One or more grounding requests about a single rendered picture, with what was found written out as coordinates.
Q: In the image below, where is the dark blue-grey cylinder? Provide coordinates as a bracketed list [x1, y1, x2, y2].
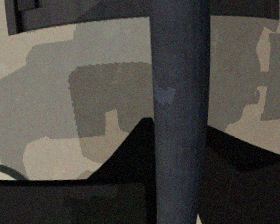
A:
[148, 0, 211, 224]

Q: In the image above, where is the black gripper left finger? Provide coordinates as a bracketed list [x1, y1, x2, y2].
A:
[0, 117, 157, 224]

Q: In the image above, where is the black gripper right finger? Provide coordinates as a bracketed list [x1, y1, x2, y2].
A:
[199, 125, 280, 224]

